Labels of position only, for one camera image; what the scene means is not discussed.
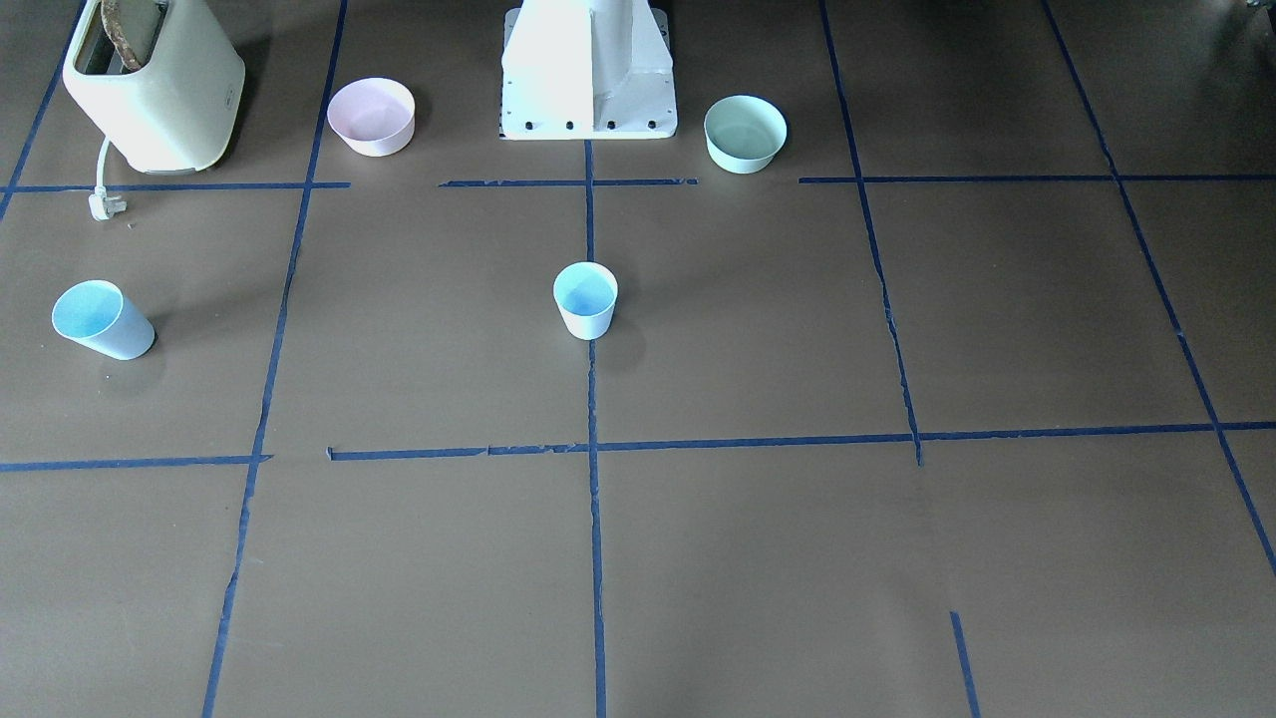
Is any cream toaster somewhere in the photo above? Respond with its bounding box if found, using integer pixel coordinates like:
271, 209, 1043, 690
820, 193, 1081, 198
61, 1, 245, 176

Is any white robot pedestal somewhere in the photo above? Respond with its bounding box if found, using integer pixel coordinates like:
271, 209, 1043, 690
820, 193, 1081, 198
498, 1, 679, 142

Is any toast slice in toaster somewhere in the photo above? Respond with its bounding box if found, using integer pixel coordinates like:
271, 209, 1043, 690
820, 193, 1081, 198
100, 0, 167, 73

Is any blue cup carried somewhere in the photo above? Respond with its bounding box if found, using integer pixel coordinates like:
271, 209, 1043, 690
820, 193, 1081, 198
553, 261, 619, 341

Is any green bowl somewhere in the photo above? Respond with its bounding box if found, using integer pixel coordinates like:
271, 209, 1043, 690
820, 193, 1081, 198
703, 94, 789, 176

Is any blue cup near toaster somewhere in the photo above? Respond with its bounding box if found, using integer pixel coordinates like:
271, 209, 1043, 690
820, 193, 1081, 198
51, 281, 157, 362

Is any pink bowl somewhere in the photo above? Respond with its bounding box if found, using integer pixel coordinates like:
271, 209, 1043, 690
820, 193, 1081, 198
325, 77, 419, 158

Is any white toaster plug cable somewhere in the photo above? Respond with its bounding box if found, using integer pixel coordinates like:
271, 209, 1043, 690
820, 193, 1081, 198
88, 138, 129, 222

